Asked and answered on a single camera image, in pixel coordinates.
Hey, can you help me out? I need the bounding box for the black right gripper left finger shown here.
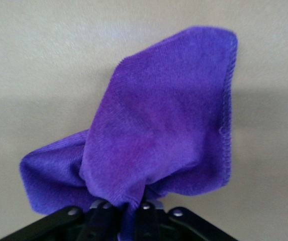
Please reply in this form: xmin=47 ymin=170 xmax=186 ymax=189
xmin=0 ymin=204 xmax=127 ymax=241

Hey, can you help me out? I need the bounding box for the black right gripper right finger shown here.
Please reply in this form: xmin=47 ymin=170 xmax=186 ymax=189
xmin=131 ymin=202 xmax=239 ymax=241

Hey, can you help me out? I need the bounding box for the purple cloth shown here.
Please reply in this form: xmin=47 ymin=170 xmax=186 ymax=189
xmin=19 ymin=25 xmax=239 ymax=241

